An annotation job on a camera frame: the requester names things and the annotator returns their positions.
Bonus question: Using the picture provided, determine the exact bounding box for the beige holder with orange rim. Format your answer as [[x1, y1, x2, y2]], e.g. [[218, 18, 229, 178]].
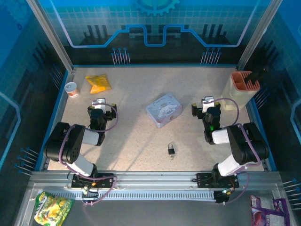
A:
[[220, 71, 261, 111]]

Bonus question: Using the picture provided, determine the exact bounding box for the white and orange can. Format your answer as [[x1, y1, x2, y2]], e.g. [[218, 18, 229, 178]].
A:
[[64, 81, 81, 100]]

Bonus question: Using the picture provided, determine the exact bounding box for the yellow snack bag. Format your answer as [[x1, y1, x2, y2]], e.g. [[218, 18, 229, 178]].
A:
[[85, 73, 112, 95]]

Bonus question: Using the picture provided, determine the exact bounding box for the pastel cartoon tin box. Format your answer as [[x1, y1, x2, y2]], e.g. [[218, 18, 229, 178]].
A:
[[145, 93, 183, 129]]

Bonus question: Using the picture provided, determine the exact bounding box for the black utensil in holder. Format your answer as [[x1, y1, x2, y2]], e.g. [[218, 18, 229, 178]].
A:
[[244, 67, 269, 84]]

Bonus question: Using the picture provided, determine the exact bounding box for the green snack bag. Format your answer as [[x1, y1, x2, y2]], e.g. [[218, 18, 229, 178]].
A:
[[34, 191, 75, 226]]

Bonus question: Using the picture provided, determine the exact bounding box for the purple snack bag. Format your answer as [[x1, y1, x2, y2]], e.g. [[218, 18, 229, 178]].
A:
[[249, 194, 289, 226]]

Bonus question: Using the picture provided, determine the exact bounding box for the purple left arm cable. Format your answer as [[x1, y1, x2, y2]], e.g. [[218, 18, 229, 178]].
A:
[[58, 103, 119, 207]]

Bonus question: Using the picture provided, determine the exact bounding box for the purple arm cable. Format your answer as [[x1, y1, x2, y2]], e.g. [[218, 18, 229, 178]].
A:
[[203, 97, 262, 206], [58, 103, 119, 207]]

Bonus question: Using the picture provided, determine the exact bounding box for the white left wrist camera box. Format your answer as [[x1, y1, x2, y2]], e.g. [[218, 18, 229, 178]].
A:
[[91, 98, 107, 110]]

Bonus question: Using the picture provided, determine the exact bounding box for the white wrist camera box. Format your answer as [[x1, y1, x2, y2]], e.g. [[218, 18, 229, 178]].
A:
[[201, 96, 215, 113], [91, 98, 107, 110]]

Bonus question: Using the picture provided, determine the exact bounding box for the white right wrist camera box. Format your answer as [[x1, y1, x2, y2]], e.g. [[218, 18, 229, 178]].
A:
[[201, 96, 215, 113]]

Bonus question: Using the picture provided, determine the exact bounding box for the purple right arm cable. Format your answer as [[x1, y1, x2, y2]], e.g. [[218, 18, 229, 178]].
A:
[[203, 97, 262, 206]]

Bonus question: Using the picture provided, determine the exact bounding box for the blue table border frame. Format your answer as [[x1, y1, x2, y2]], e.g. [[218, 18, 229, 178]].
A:
[[34, 64, 277, 172]]

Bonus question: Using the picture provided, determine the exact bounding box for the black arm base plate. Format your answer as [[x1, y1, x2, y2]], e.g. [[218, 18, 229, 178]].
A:
[[71, 173, 118, 189], [196, 173, 239, 189]]

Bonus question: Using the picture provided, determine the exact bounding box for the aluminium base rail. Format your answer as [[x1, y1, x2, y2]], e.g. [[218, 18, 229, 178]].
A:
[[30, 170, 283, 188]]

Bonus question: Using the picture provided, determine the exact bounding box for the aluminium frame post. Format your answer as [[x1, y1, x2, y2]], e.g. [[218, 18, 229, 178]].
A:
[[237, 0, 283, 71], [25, 0, 75, 73]]

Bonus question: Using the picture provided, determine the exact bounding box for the grey slotted cable duct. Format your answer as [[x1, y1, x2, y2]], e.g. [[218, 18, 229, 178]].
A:
[[50, 190, 216, 201]]

